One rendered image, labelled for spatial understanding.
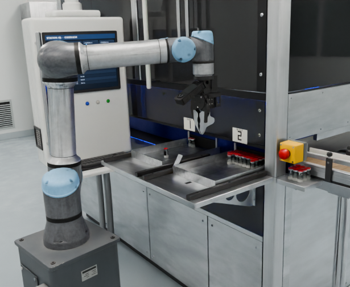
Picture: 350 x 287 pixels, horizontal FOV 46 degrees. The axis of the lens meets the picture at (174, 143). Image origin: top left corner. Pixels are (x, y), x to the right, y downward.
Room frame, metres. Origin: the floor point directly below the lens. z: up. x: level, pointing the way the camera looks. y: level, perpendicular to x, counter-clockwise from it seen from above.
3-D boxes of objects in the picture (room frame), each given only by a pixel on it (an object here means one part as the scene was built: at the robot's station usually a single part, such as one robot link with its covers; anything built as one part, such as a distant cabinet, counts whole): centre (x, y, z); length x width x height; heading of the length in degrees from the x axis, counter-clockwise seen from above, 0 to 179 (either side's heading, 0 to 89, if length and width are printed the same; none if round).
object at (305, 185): (1.51, -0.49, 0.87); 0.14 x 0.13 x 0.02; 126
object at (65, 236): (1.25, 0.37, 0.84); 0.15 x 0.15 x 0.10
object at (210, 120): (1.46, -0.12, 1.13); 0.06 x 0.03 x 0.09; 126
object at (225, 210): (2.37, 0.23, 0.73); 1.98 x 0.01 x 0.25; 36
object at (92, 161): (2.05, 0.41, 0.82); 0.40 x 0.14 x 0.02; 123
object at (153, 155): (1.90, 0.00, 0.90); 0.34 x 0.26 x 0.04; 126
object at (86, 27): (2.23, 0.51, 1.19); 0.50 x 0.19 x 0.78; 123
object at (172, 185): (1.72, -0.05, 0.87); 0.70 x 0.48 x 0.02; 36
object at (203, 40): (1.47, -0.11, 1.39); 0.09 x 0.08 x 0.11; 100
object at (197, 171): (1.63, -0.20, 0.90); 0.34 x 0.26 x 0.04; 127
